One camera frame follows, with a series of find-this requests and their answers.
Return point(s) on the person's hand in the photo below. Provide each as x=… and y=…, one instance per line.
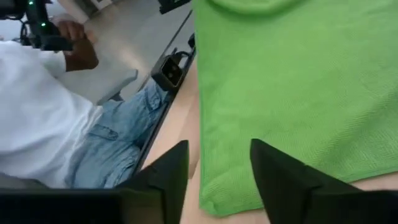
x=79, y=46

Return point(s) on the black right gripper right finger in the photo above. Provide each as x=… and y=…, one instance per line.
x=295, y=193

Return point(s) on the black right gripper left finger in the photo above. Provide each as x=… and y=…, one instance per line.
x=140, y=202

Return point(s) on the green microfiber towel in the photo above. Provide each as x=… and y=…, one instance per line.
x=295, y=77

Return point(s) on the person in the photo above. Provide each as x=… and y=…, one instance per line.
x=37, y=118

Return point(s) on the grey chair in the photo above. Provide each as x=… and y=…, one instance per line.
x=118, y=84

